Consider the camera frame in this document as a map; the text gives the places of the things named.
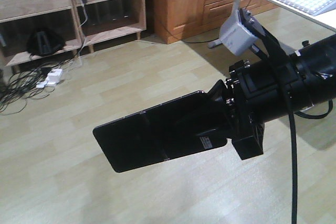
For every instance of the black foldable phone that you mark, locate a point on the black foldable phone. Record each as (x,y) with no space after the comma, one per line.
(149,137)

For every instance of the black bag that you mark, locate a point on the black bag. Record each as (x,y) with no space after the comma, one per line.
(44,42)

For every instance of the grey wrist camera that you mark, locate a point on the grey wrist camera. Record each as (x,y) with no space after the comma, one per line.
(235,36)

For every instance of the white power strip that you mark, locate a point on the white power strip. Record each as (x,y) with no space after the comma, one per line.
(52,79)

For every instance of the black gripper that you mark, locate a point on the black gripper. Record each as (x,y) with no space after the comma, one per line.
(257,100)

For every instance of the wooden cabinet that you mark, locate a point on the wooden cabinet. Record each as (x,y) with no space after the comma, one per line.
(180,19)

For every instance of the wooden shelf unit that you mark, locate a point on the wooden shelf unit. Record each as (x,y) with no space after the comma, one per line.
(80,23)

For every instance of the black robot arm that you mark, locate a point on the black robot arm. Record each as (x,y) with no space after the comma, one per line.
(278,84)

